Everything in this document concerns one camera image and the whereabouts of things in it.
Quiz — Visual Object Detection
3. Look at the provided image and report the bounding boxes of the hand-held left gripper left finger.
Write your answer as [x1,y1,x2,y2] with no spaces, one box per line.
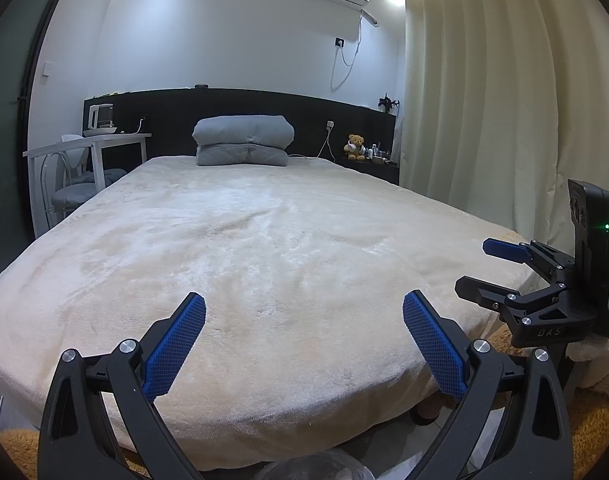
[37,291,208,480]

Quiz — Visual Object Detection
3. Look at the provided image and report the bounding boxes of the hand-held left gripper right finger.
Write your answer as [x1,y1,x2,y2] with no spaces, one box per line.
[403,290,572,480]

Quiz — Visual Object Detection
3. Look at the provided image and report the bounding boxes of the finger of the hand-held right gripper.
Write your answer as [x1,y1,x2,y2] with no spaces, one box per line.
[482,237,579,283]
[454,275,574,322]

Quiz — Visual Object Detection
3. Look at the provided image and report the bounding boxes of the beige plush blanket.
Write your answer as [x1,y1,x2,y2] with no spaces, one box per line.
[0,155,540,471]

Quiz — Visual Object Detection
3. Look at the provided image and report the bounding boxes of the cream curtain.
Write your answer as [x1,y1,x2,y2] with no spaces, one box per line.
[384,0,609,311]

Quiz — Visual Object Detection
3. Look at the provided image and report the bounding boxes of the black bedside shelf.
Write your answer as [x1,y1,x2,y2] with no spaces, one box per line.
[340,157,401,186]

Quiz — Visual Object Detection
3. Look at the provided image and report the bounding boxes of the cluster of small bottles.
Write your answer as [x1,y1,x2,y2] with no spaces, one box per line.
[365,142,392,165]

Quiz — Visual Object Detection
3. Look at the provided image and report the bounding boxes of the brown teddy bear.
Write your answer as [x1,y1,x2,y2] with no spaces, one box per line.
[343,134,367,162]

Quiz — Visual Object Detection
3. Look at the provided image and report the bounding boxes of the clear chair grey cushion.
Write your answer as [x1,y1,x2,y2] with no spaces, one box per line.
[38,152,102,231]

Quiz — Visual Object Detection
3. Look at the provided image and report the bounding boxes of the white chair grey cushion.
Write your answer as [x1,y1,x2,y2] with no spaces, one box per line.
[61,134,128,188]

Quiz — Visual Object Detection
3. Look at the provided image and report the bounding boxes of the grey folded pillows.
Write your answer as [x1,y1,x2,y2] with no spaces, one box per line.
[192,115,295,167]

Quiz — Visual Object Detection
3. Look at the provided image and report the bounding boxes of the white table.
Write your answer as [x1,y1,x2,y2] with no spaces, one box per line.
[23,132,152,241]

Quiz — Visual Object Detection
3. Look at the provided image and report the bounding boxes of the black headboard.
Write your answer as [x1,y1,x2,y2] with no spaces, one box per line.
[83,88,400,186]

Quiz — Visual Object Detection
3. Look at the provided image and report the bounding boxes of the white countertop appliance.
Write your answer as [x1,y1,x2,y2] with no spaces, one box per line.
[88,103,116,133]

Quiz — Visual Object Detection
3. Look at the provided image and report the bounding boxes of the white charger cable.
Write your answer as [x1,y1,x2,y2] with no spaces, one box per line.
[289,120,335,159]

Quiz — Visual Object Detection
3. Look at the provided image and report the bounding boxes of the white power cable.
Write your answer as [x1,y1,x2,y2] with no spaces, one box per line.
[338,12,363,68]

